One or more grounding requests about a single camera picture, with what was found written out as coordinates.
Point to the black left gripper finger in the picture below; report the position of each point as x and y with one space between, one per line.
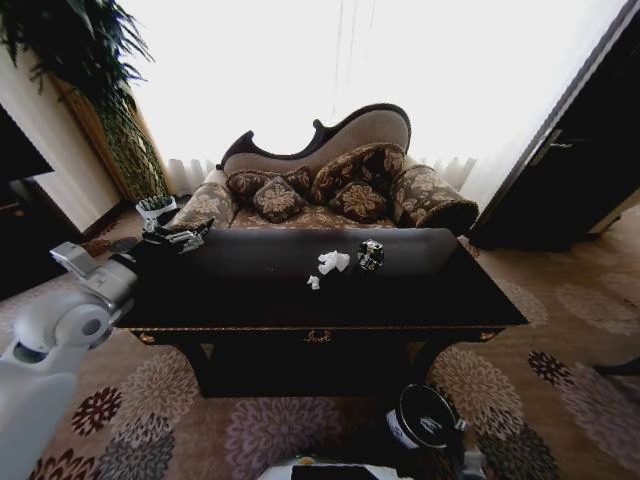
186 231
187 243

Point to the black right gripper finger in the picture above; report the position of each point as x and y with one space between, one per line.
460 426
432 424

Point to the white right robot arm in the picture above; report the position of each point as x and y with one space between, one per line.
470 462

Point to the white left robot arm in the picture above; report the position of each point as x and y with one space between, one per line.
55 320

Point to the white plant pot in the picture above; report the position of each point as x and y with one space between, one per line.
156 206

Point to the patterned brown drape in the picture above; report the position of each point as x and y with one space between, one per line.
130 150

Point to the square floral cushion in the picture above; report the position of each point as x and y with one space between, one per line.
279 201
359 201

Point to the white robot front shell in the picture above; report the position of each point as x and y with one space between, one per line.
330 471

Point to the small brown floral cushion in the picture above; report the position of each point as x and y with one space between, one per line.
300 180

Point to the dark wooden cabinet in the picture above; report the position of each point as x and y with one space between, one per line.
25 210

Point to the small crumpled white tissue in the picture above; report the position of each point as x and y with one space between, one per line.
314 282

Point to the floral upholstered wooden sofa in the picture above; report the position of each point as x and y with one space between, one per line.
320 215

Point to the dark wooden table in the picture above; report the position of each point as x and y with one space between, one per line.
320 305

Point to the large crumpled white tissue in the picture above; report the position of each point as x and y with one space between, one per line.
334 261

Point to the crushed black drink can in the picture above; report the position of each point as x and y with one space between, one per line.
370 256

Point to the large oblong floral cushion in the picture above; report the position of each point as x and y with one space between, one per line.
360 165

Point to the green leafy potted plant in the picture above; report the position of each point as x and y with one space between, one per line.
75 45

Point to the white sheer curtain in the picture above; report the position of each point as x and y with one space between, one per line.
320 60

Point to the dark wooden door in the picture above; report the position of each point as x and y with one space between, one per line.
575 150

